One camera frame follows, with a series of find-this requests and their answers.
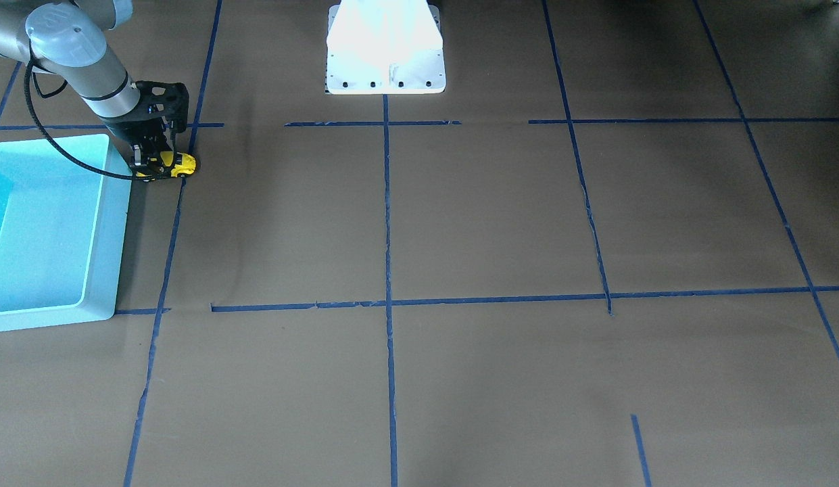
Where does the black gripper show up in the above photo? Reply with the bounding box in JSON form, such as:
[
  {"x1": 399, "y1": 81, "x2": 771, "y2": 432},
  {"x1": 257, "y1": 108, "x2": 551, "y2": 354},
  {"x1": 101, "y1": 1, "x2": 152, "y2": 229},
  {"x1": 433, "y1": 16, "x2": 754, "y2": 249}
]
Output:
[{"x1": 101, "y1": 113, "x2": 172, "y2": 178}]

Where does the yellow beetle toy car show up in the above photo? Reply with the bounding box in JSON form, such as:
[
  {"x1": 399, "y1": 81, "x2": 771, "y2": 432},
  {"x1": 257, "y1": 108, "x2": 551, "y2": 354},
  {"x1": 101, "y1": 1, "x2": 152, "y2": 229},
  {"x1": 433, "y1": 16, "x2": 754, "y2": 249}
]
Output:
[{"x1": 142, "y1": 151, "x2": 199, "y2": 181}]

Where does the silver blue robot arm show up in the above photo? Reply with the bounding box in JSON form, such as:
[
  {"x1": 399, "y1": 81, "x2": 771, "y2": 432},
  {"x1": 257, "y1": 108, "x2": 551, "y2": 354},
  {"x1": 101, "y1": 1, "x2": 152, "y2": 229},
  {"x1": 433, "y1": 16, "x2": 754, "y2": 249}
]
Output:
[{"x1": 0, "y1": 1, "x2": 197, "y2": 181}]

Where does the light blue plastic bin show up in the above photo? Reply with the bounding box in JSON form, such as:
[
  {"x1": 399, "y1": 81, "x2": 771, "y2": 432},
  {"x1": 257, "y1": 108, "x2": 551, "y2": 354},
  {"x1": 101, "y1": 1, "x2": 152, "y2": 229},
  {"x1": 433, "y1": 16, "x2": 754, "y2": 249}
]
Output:
[{"x1": 0, "y1": 139, "x2": 130, "y2": 332}]

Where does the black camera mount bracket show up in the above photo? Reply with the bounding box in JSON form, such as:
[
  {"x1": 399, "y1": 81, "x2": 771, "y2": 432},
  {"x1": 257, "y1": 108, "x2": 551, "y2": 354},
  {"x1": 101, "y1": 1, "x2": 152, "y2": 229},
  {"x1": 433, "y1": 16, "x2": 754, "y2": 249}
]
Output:
[{"x1": 129, "y1": 80, "x2": 189, "y2": 135}]

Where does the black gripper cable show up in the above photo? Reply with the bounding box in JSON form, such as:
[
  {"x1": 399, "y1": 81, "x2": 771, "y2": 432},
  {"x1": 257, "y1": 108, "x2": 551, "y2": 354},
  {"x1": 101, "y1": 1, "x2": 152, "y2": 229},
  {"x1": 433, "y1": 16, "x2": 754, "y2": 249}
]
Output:
[{"x1": 24, "y1": 60, "x2": 146, "y2": 181}]

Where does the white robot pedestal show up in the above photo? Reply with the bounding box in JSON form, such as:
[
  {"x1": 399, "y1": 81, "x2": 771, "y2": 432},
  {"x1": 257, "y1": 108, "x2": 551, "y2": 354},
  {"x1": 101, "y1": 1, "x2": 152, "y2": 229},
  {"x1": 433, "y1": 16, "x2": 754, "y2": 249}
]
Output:
[{"x1": 325, "y1": 1, "x2": 447, "y2": 95}]

